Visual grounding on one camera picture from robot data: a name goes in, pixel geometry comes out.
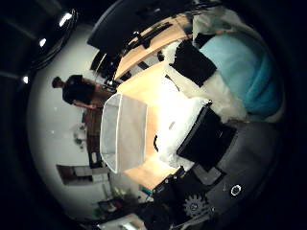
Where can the clear plastic bin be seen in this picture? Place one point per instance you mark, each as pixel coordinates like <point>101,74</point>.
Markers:
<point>123,132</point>

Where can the person in black shirt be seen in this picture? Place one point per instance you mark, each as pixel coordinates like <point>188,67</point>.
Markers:
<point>78,89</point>

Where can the light blue cloth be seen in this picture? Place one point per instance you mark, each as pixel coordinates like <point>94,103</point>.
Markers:
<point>243,73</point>

